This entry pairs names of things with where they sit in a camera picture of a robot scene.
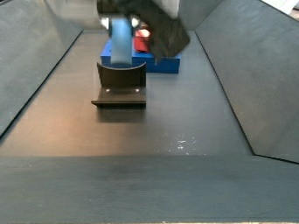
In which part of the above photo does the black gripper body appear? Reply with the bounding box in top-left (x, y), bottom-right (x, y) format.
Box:
top-left (98, 0), bottom-right (191, 59)

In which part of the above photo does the blue oval cylinder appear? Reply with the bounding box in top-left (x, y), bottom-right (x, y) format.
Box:
top-left (111, 18), bottom-right (133, 67)

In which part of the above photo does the black curved fixture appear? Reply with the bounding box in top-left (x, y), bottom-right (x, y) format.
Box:
top-left (91, 63), bottom-right (146, 107)

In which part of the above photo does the red peg white top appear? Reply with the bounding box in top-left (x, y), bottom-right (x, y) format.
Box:
top-left (134, 29), bottom-right (151, 53)

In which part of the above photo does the blue shape sorter block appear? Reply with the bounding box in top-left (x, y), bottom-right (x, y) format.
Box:
top-left (101, 40), bottom-right (182, 74)

